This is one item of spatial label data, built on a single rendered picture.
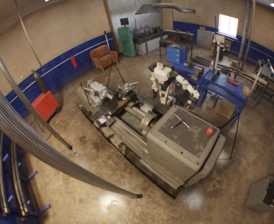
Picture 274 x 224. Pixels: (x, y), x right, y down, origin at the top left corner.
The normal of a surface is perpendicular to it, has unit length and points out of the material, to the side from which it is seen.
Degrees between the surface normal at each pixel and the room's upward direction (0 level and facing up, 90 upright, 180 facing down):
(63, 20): 90
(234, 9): 90
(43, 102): 90
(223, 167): 0
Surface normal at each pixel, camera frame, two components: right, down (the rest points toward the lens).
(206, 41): -0.70, 0.59
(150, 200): -0.14, -0.66
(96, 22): 0.70, 0.46
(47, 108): 0.90, 0.22
